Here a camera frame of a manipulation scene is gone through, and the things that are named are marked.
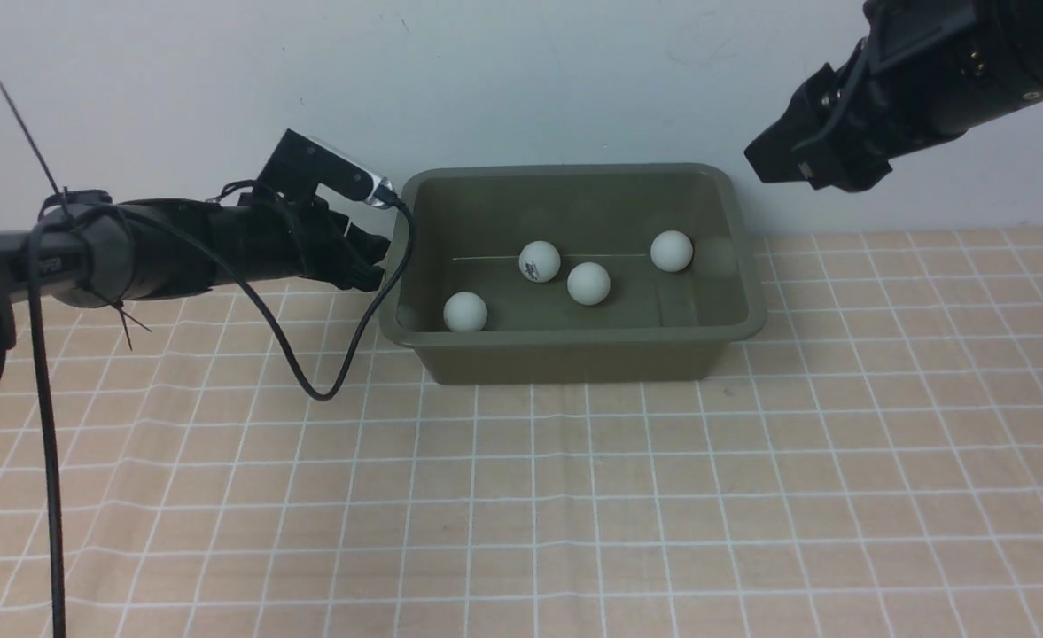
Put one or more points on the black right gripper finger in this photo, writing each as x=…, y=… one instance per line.
x=797, y=146

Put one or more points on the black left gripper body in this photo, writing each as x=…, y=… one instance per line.
x=259, y=243

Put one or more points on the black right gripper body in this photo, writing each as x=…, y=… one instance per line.
x=881, y=103

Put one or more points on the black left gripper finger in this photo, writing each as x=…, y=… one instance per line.
x=363, y=248
x=352, y=274

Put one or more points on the olive green plastic bin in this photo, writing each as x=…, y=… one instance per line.
x=469, y=225

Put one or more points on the plain white ping-pong ball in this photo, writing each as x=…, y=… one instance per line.
x=589, y=284

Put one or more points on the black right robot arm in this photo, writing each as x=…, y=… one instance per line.
x=1011, y=76

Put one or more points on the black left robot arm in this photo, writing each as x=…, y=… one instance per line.
x=171, y=248

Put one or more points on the peach checkered tablecloth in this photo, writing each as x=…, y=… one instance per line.
x=870, y=465

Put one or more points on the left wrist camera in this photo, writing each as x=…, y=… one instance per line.
x=300, y=164

